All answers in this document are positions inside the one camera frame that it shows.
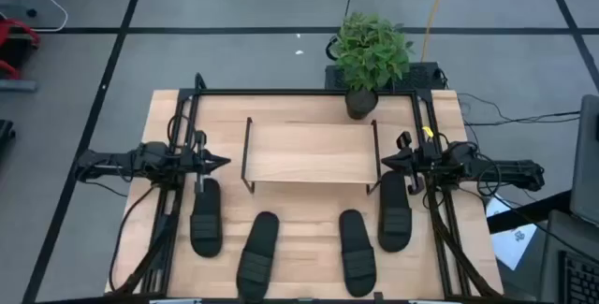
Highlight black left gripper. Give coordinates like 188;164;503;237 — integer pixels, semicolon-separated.
180;129;231;196

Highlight black keyboard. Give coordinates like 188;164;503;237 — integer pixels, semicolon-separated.
559;250;599;304

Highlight black slide sandal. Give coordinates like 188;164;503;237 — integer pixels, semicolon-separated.
235;210;281;304
338;209;378;298
189;177;224;258
377;170;414;253

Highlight white cable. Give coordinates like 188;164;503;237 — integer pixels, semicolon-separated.
27;0;69;33

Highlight yellow cable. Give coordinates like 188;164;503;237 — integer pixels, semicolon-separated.
419;0;454;64

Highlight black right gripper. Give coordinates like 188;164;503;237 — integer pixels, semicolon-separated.
381;130;428;196

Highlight grey equipment base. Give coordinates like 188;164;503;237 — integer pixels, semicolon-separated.
0;0;39;21

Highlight black metal rig frame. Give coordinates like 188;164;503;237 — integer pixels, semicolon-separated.
110;72;504;301

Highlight black table-side cable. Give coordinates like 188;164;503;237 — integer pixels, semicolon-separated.
109;184;156;292

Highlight black perforated box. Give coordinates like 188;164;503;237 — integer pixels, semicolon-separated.
324;62;446;92

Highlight green potted plant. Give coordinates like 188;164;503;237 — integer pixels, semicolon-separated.
327;11;416;121

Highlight white paper sheet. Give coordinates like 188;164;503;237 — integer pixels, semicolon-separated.
485;195;539;271

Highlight grey monitor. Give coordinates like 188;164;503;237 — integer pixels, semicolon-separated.
568;93;599;228

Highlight grey desk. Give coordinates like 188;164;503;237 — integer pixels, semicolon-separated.
536;209;599;304

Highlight wooden shelf with black frame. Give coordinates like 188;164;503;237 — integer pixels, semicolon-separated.
240;116;383;196

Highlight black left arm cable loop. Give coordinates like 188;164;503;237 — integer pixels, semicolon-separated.
167;113;194;153

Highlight red cart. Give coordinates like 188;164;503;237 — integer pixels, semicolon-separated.
0;17;42;80

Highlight black floor cable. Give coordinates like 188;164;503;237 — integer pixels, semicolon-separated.
457;91;581;127

